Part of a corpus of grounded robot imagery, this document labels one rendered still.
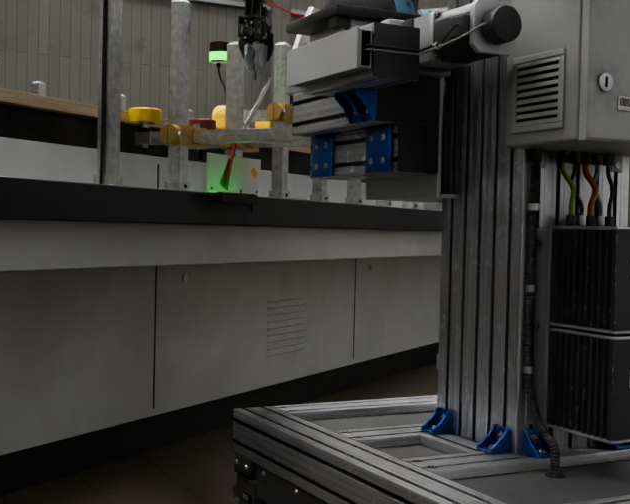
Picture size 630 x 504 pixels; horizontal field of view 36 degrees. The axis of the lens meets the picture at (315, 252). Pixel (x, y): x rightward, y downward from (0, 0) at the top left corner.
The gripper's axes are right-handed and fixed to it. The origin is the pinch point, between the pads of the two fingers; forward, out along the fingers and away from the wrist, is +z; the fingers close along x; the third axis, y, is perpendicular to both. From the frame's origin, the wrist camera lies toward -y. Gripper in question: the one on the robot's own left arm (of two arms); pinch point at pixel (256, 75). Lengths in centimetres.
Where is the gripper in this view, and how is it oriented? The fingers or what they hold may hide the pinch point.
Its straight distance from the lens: 258.1
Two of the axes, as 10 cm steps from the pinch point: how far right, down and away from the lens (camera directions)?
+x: 9.9, 0.3, -1.3
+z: -0.2, 10.0, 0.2
